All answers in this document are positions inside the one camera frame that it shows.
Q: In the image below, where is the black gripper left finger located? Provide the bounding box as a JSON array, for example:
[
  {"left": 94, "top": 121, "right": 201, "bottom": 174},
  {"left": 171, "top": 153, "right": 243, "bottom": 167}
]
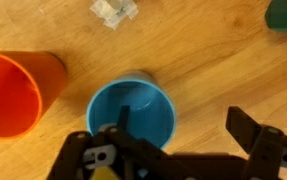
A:
[{"left": 46, "top": 105, "right": 171, "bottom": 180}]

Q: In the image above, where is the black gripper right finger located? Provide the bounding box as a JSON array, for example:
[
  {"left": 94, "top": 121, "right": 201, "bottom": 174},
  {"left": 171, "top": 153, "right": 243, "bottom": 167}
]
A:
[{"left": 225, "top": 105, "right": 287, "bottom": 180}]

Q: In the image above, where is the orange plastic cup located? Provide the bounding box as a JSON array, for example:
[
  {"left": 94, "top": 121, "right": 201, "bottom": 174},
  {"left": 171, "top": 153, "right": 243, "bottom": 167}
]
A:
[{"left": 0, "top": 49, "right": 68, "bottom": 140}]

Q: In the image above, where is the blue plastic cup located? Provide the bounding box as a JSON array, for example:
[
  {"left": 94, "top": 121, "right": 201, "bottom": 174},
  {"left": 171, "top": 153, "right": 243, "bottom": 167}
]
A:
[{"left": 85, "top": 69, "right": 177, "bottom": 151}]

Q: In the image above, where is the green cylinder block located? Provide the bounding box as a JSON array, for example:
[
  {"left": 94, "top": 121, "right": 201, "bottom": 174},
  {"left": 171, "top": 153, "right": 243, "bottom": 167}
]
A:
[{"left": 264, "top": 0, "right": 287, "bottom": 33}]

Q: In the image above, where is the small white object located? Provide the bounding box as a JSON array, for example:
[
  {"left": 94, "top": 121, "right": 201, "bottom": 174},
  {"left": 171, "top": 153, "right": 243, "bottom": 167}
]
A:
[{"left": 89, "top": 0, "right": 140, "bottom": 30}]

